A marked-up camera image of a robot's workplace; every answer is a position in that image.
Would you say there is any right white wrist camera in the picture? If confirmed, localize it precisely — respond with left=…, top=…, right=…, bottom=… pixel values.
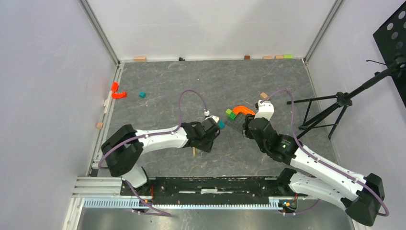
left=254, top=100, right=274, bottom=121

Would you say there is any green lego brick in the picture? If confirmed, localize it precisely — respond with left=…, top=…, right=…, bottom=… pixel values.
left=226, top=109, right=237, bottom=120

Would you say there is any tan block back left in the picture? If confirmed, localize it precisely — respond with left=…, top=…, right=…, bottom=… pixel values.
left=133, top=57, right=147, bottom=62

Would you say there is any orange curved block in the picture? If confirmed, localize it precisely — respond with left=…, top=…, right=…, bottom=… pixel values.
left=232, top=105, right=256, bottom=115

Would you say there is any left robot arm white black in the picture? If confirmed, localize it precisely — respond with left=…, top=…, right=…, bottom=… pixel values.
left=99, top=115, right=221, bottom=195

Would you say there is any black perforated panel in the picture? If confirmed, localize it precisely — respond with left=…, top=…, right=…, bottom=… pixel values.
left=373, top=3, right=406, bottom=104

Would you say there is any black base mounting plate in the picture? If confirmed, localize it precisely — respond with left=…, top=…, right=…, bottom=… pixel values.
left=136, top=176, right=296, bottom=205

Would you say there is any tan block left rail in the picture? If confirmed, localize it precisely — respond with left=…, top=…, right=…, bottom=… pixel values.
left=95, top=122, right=104, bottom=130

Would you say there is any red curved block left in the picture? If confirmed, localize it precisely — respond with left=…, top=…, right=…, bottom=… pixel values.
left=112, top=92, right=127, bottom=99

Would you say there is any black tripod stand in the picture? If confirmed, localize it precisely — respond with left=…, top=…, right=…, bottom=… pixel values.
left=287, top=55, right=406, bottom=139

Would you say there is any toothed aluminium rail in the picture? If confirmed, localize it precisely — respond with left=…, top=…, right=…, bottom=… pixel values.
left=83, top=198, right=292, bottom=211

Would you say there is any grey lego baseplate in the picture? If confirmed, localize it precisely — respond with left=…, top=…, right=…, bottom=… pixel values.
left=225, top=113, right=246, bottom=136

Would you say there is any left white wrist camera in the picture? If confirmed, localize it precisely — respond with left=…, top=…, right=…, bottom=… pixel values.
left=204, top=110, right=220, bottom=123

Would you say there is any teal block centre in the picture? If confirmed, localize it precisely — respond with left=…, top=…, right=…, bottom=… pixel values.
left=218, top=120, right=226, bottom=129

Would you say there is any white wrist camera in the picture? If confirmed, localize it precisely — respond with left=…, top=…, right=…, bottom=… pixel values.
left=204, top=110, right=220, bottom=123
left=254, top=100, right=274, bottom=121

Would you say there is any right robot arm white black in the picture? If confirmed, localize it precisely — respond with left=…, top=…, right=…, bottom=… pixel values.
left=242, top=115, right=385, bottom=227

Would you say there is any red block upper left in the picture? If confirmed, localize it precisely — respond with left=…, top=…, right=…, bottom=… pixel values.
left=111, top=82, right=119, bottom=92

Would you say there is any tan wooden block right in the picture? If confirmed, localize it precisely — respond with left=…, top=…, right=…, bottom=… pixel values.
left=259, top=92, right=268, bottom=100

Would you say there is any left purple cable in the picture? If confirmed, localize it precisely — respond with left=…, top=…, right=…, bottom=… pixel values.
left=97, top=90, right=209, bottom=170

